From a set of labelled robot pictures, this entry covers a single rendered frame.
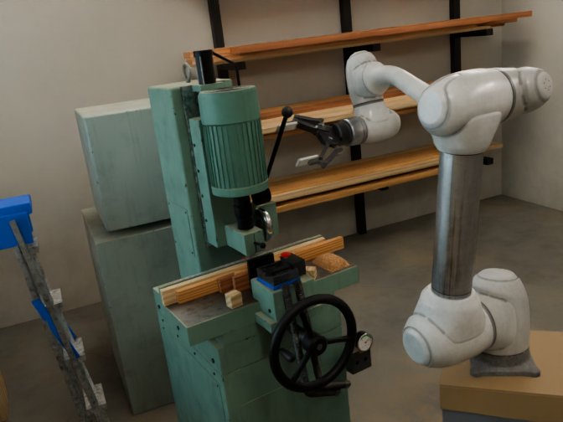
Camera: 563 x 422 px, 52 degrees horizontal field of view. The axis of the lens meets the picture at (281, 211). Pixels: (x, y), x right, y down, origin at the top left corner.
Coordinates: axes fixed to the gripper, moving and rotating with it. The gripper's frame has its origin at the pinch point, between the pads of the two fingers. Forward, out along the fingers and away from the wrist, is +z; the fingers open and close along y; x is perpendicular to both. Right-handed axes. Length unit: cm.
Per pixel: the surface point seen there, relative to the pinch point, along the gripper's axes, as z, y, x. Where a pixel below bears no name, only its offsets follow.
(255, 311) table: 22, -36, -28
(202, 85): 17.5, 27.2, 1.7
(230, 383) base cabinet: 33, -49, -42
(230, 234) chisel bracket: 17.4, -8.6, -29.3
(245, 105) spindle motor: 13.0, 9.6, 10.2
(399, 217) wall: -224, 68, -235
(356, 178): -152, 77, -166
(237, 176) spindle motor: 17.9, -2.9, -5.5
